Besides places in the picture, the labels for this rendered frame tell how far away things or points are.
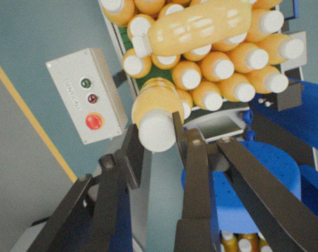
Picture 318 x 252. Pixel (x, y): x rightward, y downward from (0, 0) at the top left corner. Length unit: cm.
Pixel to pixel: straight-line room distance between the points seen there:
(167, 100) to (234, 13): 21
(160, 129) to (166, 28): 21
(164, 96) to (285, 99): 46
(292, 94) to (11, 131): 199
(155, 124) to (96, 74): 28
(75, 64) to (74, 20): 120
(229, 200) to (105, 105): 34
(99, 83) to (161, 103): 25
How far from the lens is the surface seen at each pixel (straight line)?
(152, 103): 22
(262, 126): 167
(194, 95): 50
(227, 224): 48
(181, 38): 36
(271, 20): 48
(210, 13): 37
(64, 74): 47
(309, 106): 109
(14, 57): 187
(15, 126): 204
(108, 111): 46
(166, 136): 20
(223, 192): 48
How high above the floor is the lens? 152
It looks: 69 degrees down
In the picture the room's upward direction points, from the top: 180 degrees counter-clockwise
